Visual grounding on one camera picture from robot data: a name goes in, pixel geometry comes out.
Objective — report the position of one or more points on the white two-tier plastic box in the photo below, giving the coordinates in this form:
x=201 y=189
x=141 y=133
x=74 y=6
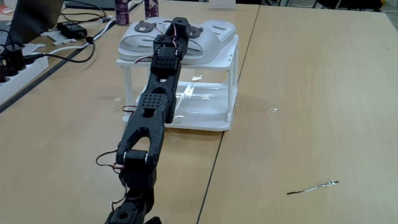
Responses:
x=202 y=102

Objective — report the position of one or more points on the purple drink can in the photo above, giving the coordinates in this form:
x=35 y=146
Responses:
x=151 y=9
x=122 y=12

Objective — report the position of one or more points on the black power plug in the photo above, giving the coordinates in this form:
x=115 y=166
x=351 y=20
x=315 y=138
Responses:
x=14 y=59

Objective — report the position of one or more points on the white plastic parts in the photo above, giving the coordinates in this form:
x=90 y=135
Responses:
x=57 y=38

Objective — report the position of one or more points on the thin metal stick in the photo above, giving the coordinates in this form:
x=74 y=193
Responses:
x=314 y=187

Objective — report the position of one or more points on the white slipper with bear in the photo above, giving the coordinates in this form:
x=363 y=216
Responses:
x=214 y=40
x=136 y=43

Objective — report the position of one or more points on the black power adapter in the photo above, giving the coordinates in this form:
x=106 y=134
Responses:
x=72 y=29

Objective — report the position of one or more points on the red flat object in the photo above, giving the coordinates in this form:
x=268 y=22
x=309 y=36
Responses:
x=6 y=10

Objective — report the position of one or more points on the white power strip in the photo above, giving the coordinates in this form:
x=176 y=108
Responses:
x=18 y=79

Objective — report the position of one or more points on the dark laptop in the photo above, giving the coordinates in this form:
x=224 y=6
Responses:
x=34 y=18

